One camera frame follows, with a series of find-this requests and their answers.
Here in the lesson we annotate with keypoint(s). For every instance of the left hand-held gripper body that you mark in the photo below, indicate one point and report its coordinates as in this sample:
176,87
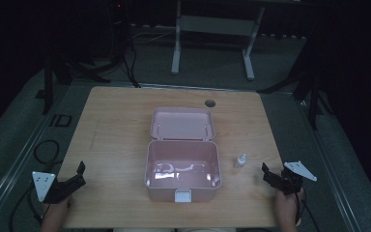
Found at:
45,185

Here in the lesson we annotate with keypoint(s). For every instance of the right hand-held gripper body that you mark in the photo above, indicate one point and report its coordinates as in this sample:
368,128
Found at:
291,182

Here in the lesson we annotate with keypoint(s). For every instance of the small white dropper bottle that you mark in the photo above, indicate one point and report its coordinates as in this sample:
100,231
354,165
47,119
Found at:
240,161

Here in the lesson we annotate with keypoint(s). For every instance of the pink storage box with lid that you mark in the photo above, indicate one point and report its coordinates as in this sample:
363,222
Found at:
182,154

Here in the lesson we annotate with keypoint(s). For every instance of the person's right hand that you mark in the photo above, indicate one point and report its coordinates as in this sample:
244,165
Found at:
286,201

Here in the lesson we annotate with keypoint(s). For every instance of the person's left hand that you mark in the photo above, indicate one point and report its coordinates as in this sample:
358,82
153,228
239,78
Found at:
59,206

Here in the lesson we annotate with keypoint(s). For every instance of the black tripod stand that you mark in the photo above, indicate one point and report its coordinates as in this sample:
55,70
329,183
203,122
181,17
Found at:
56,80
312,87

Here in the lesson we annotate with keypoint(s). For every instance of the dark computer tower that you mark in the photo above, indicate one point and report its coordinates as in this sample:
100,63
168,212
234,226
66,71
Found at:
117,25

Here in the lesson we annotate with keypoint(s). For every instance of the white metal desk frame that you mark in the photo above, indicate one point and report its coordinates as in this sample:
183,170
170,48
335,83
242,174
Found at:
212,27

